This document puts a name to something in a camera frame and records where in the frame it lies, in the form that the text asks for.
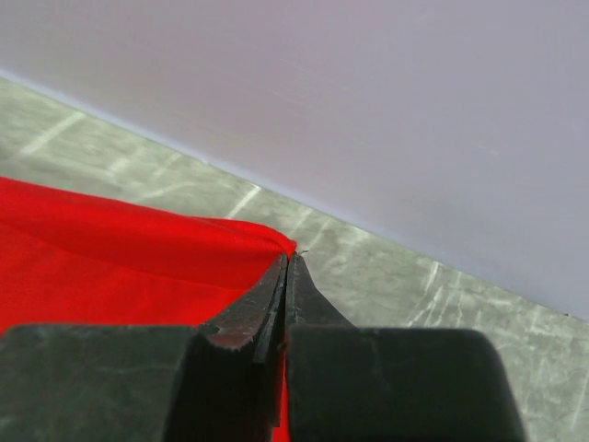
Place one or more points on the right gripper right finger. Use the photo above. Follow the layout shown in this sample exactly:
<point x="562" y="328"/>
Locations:
<point x="349" y="383"/>

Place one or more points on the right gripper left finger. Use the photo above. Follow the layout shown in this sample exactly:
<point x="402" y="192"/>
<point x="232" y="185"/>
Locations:
<point x="217" y="381"/>

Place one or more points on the red t shirt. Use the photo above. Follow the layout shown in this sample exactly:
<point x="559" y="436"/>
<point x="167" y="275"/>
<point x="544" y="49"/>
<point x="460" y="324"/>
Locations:
<point x="70" y="258"/>

